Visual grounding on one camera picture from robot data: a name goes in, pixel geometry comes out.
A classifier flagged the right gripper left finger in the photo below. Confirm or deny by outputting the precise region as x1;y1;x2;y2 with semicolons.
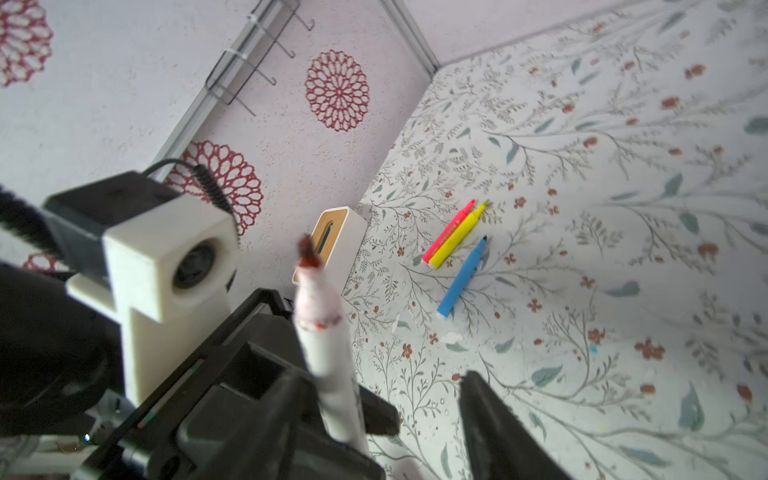
203;370;309;479

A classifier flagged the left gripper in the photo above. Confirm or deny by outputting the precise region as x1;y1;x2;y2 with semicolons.
75;289;385;479

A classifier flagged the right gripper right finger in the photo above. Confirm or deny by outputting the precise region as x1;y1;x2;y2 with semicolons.
459;370;569;480

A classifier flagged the white red-tip marker pen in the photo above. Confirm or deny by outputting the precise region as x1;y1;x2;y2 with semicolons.
293;235;369;455

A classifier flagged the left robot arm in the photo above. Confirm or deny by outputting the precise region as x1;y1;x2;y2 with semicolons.
1;172;399;479

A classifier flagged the blue highlighter pen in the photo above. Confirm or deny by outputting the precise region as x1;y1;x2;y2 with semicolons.
436;236;488;318

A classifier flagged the yellow highlighter pen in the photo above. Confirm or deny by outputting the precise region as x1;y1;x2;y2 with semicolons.
428;201;488;269

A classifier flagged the pink highlighter pen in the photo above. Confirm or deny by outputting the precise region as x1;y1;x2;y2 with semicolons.
422;200;476;264

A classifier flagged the white wooden-top box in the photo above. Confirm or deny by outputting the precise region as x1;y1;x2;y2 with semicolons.
298;206;368;293

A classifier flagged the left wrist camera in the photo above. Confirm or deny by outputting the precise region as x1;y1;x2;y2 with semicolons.
43;171;239;406

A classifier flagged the black wire wall rack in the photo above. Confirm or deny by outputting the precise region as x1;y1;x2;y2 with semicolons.
204;0;315;117

